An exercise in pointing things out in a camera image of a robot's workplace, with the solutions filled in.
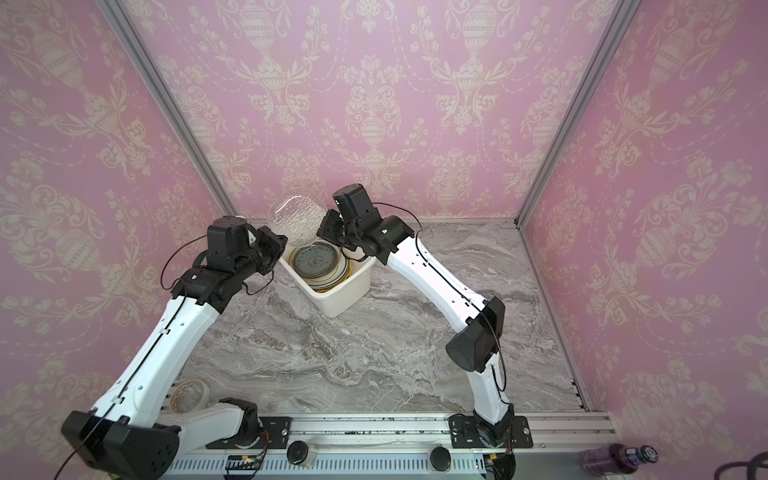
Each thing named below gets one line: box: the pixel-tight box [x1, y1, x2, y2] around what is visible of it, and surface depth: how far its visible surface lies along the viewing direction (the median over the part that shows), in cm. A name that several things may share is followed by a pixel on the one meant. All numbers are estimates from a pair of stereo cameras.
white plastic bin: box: [280, 244, 377, 318], surface depth 87 cm
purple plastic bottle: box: [582, 443, 659, 476], surface depth 61 cm
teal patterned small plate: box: [293, 244, 339, 279], surface depth 104 cm
